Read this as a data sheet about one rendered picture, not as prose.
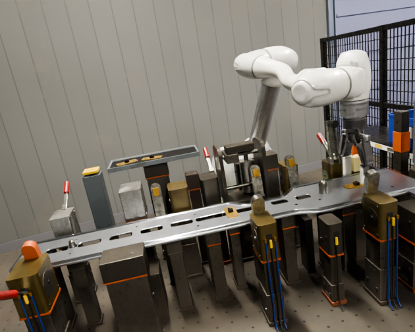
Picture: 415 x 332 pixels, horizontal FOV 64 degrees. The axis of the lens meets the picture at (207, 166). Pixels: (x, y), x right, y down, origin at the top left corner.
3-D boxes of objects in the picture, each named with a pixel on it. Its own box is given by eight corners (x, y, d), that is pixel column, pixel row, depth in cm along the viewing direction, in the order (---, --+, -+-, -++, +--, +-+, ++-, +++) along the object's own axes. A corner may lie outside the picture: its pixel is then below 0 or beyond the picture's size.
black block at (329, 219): (336, 314, 102) (332, 230, 94) (321, 294, 112) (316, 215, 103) (352, 310, 103) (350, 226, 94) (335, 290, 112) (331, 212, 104)
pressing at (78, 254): (0, 284, 94) (-2, 280, 93) (27, 246, 115) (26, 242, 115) (434, 188, 110) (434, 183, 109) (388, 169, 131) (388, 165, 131)
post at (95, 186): (107, 273, 144) (80, 178, 131) (109, 263, 151) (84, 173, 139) (124, 269, 145) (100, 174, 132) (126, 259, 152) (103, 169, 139)
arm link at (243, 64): (250, 53, 140) (275, 49, 146) (226, 51, 155) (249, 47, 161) (251, 84, 146) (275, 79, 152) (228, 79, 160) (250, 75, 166)
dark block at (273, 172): (275, 249, 141) (265, 155, 129) (269, 241, 148) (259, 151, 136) (286, 246, 142) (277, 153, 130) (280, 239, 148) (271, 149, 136)
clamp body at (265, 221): (272, 335, 98) (259, 231, 88) (259, 308, 110) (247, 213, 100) (292, 330, 99) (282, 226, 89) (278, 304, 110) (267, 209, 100)
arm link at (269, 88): (230, 166, 206) (258, 157, 215) (246, 182, 195) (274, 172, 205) (253, 43, 156) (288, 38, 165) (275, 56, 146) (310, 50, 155)
